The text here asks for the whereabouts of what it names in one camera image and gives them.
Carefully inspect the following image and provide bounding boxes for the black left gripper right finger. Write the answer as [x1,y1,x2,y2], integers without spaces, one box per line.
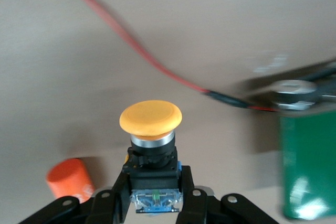
[177,165,279,224]

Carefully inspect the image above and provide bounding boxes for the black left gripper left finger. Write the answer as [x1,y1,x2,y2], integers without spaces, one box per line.
[22,167,132,224]

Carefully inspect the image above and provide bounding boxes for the orange printed cylinder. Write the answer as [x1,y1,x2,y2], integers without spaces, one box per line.
[46,157,96,204]

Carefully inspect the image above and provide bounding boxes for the yellow mushroom push button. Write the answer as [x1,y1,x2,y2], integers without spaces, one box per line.
[119,100,184,214]

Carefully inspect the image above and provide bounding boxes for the green conveyor belt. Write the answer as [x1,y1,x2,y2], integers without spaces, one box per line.
[241,60,336,221]

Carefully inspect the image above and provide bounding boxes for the red and black wire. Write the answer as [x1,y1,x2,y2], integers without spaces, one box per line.
[61,0,279,113]

